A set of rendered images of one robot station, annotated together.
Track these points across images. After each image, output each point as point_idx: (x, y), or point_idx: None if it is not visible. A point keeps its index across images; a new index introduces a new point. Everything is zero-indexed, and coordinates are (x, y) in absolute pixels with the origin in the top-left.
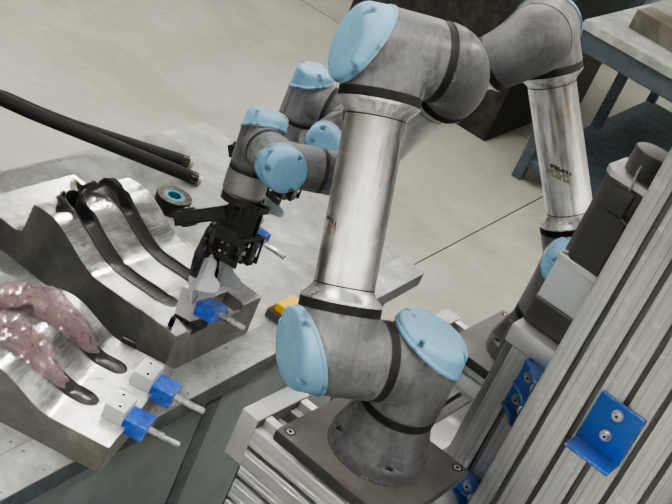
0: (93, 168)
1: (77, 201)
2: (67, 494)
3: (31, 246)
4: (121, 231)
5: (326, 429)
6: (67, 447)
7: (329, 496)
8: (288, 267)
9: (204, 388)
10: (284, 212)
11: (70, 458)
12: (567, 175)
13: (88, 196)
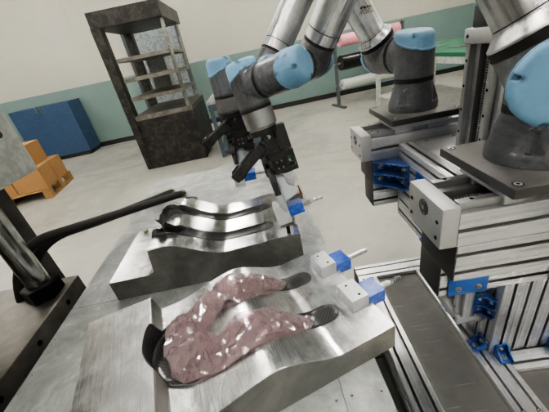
0: (141, 224)
1: (165, 229)
2: None
3: (167, 274)
4: (201, 221)
5: (507, 167)
6: (366, 356)
7: (548, 202)
8: (256, 185)
9: (324, 245)
10: (225, 176)
11: (371, 359)
12: (370, 7)
13: (167, 222)
